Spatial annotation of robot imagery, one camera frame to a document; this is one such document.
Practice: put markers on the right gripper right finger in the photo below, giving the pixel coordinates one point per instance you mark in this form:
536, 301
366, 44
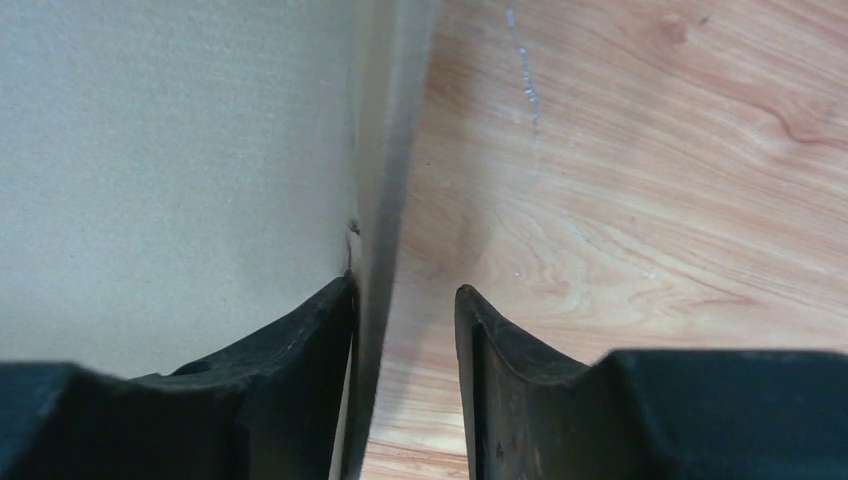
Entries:
532, 412

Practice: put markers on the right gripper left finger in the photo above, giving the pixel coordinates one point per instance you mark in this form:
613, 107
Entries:
264, 407

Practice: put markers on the cardboard box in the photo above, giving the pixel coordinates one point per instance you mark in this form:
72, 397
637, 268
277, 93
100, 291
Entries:
176, 175

